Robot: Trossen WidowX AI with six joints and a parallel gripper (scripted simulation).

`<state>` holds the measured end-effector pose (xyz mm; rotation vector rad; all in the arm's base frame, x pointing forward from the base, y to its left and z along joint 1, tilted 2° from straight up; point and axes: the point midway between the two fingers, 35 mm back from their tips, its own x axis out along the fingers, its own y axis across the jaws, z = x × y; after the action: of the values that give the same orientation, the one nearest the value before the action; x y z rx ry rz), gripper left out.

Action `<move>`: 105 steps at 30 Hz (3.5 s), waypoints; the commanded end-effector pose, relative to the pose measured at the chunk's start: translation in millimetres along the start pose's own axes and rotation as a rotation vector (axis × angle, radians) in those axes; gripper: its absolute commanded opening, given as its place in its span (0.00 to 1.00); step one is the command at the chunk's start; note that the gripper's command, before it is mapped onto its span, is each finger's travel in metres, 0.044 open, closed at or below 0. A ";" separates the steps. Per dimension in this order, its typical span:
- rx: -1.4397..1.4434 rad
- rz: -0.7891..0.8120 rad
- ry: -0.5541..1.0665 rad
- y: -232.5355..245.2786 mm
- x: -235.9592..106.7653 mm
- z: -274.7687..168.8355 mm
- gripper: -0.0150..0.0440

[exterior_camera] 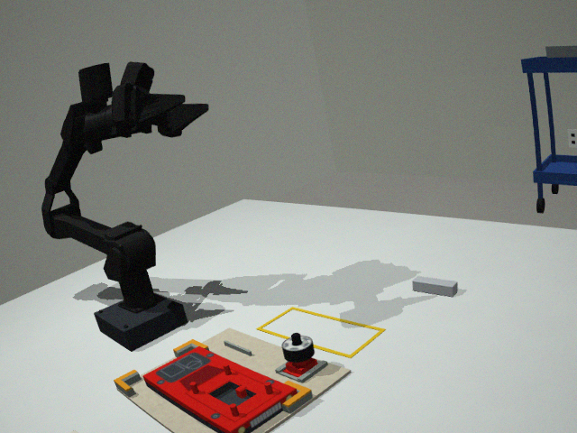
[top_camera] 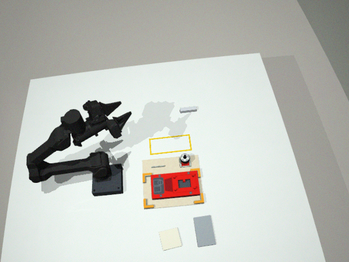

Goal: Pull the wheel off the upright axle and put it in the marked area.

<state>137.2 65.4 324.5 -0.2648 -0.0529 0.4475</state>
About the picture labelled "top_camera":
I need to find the grey flat rectangular tile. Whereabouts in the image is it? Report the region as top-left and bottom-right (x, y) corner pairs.
(193, 215), (216, 247)

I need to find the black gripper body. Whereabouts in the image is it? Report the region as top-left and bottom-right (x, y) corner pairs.
(85, 106), (122, 139)

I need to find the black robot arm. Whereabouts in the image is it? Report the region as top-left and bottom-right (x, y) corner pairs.
(26, 100), (112, 183)

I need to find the black tyre with grey rim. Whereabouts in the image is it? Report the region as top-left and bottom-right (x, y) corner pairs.
(180, 153), (190, 164)

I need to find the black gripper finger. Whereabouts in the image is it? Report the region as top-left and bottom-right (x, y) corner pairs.
(113, 111), (131, 132)
(99, 101), (122, 116)

